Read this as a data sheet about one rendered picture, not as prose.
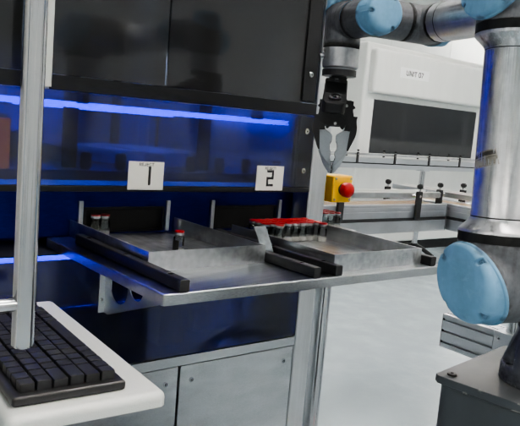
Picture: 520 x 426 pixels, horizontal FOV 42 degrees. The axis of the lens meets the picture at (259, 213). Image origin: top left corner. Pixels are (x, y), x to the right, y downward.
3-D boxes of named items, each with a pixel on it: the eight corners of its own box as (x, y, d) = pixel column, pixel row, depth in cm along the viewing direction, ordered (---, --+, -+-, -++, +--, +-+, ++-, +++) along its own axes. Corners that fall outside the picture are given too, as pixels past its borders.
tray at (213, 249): (68, 236, 143) (69, 220, 143) (174, 232, 159) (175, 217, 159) (147, 271, 117) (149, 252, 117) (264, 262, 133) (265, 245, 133)
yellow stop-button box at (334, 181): (313, 199, 184) (315, 172, 183) (331, 199, 188) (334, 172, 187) (332, 203, 178) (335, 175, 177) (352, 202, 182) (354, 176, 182)
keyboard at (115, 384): (-57, 312, 109) (-57, 297, 109) (30, 305, 117) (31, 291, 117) (12, 409, 77) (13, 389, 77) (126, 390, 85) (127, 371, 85)
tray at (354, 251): (230, 239, 156) (232, 224, 155) (314, 235, 172) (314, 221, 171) (333, 272, 129) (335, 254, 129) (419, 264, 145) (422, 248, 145)
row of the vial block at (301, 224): (257, 242, 155) (259, 221, 154) (315, 238, 166) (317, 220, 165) (263, 243, 153) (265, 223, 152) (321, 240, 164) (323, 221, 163)
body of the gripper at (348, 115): (351, 130, 146) (356, 73, 145) (353, 129, 137) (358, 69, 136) (315, 128, 147) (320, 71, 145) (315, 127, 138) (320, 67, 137)
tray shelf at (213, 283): (46, 245, 140) (46, 237, 140) (297, 233, 184) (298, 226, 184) (162, 306, 103) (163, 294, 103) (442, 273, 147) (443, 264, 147)
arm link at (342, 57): (360, 47, 135) (320, 45, 136) (358, 71, 136) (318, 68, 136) (358, 52, 143) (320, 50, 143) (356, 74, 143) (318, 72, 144)
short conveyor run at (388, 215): (297, 239, 186) (302, 182, 184) (262, 229, 198) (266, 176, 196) (448, 231, 229) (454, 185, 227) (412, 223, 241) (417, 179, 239)
